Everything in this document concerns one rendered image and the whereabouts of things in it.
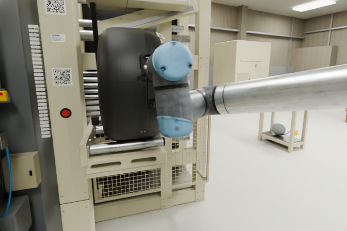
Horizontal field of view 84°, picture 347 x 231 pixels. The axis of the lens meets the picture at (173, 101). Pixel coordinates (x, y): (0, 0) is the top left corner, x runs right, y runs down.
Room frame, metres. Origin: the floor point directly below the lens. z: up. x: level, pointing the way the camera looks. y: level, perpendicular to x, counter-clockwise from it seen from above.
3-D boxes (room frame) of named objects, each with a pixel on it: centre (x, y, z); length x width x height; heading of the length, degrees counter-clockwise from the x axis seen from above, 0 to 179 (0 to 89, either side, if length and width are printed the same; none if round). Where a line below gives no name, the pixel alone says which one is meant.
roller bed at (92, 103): (1.29, 0.58, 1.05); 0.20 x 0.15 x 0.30; 107
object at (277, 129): (3.06, -1.78, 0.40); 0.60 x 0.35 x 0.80; 26
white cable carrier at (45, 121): (0.84, 0.57, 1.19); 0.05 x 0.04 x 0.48; 17
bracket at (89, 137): (0.94, 0.43, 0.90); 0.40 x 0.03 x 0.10; 17
